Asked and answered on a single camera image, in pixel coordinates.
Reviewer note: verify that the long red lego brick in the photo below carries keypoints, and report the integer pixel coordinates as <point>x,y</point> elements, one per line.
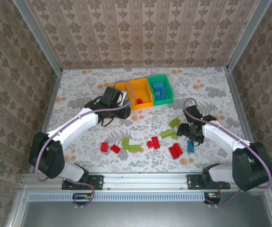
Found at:
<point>173,153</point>
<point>179,147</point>
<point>155,142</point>

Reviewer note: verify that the small red lego brick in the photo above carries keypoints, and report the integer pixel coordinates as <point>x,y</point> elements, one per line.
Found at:
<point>150,144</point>
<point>139,101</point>

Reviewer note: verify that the small blue lego brick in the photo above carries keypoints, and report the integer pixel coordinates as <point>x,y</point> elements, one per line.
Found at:
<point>158,89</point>

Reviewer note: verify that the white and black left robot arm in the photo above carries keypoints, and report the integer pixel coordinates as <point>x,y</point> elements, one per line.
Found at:
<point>79,123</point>

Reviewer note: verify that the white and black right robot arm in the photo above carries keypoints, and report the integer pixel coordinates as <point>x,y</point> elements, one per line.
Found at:
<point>223,138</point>

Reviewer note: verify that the small green lego brick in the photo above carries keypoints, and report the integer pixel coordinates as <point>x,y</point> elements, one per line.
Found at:
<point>173,136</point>

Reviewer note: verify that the green plastic bin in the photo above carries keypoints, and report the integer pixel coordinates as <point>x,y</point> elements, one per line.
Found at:
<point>167,100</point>

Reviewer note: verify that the grey metal panel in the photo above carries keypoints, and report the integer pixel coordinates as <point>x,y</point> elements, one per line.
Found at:
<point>145,215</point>

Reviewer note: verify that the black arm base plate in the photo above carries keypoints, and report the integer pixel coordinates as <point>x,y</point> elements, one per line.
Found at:
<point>193,182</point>
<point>98,182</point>

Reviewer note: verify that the aluminium side rail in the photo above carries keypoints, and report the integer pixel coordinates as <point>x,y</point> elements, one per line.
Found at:
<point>51,101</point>
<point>242,113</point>

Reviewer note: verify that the aluminium front rail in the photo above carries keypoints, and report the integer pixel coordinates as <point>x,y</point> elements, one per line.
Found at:
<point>145,180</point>

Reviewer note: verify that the aluminium frame post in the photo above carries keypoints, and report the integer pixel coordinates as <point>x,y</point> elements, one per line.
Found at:
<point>39,35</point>
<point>247,35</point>

